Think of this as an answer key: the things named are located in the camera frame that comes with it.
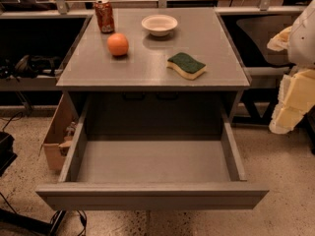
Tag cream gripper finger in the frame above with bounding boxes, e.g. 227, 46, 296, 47
269, 69, 315, 135
267, 27, 292, 51

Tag green and yellow sponge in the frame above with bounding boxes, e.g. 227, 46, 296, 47
167, 52, 206, 80

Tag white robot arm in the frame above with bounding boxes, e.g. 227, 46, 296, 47
267, 0, 315, 134

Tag grey cabinet with top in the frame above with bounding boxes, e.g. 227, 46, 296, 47
58, 8, 249, 139

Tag open grey top drawer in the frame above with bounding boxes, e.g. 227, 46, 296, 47
34, 95, 270, 212

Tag white paper bowl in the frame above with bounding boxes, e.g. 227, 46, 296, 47
142, 15, 178, 37

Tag orange fruit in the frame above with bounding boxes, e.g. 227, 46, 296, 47
107, 33, 129, 56

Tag red soda can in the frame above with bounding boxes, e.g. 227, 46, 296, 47
94, 0, 115, 33

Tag cardboard box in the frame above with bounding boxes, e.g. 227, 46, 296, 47
42, 95, 77, 171

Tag black headphones on shelf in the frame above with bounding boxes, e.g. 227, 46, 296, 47
0, 55, 61, 80

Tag black floor cables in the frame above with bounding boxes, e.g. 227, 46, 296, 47
48, 209, 88, 236

